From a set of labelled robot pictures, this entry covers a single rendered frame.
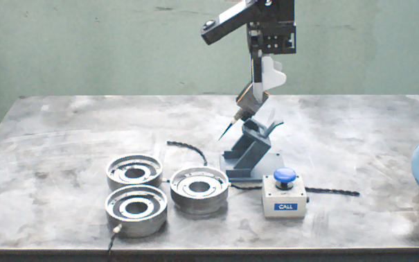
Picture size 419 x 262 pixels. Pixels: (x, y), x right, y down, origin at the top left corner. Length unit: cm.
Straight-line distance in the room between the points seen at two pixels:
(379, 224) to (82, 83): 195
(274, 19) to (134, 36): 166
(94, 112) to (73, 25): 129
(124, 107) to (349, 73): 154
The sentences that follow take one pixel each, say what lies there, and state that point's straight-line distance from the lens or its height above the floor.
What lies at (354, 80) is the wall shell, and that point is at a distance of 278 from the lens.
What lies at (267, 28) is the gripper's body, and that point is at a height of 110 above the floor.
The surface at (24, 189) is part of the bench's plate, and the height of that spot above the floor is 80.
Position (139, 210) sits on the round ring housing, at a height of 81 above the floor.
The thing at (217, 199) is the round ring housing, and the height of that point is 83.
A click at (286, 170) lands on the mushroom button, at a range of 102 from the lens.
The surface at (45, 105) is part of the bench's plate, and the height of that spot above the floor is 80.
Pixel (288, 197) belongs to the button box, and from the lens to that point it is 101.
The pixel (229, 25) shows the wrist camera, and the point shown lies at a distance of 102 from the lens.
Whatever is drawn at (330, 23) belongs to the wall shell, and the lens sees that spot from 266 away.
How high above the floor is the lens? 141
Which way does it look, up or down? 28 degrees down
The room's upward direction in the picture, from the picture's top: straight up
